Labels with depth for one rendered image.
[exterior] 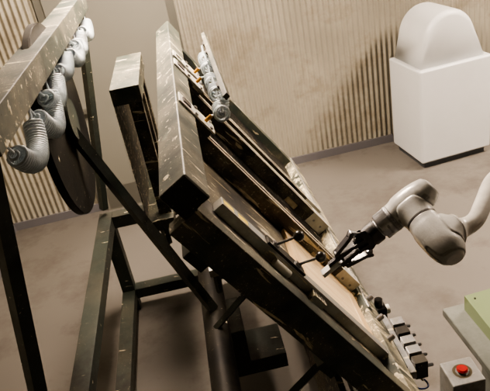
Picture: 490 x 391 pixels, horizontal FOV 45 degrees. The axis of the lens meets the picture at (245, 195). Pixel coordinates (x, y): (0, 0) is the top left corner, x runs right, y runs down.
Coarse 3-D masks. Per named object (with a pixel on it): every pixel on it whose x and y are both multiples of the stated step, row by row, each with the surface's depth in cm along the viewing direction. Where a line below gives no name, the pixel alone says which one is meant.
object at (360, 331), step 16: (224, 208) 189; (240, 224) 192; (256, 240) 196; (272, 256) 200; (304, 288) 208; (320, 288) 214; (336, 304) 216; (352, 320) 218; (368, 336) 222; (384, 352) 227
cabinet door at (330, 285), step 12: (288, 252) 230; (300, 252) 240; (312, 264) 243; (312, 276) 228; (324, 288) 230; (336, 288) 248; (336, 300) 232; (348, 300) 249; (348, 312) 234; (360, 312) 250
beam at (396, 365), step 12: (288, 168) 388; (300, 180) 367; (324, 216) 338; (324, 240) 306; (336, 240) 313; (360, 300) 258; (372, 312) 254; (372, 324) 244; (384, 336) 239; (396, 348) 241; (384, 360) 227; (396, 360) 226; (396, 372) 219; (408, 372) 227; (408, 384) 213
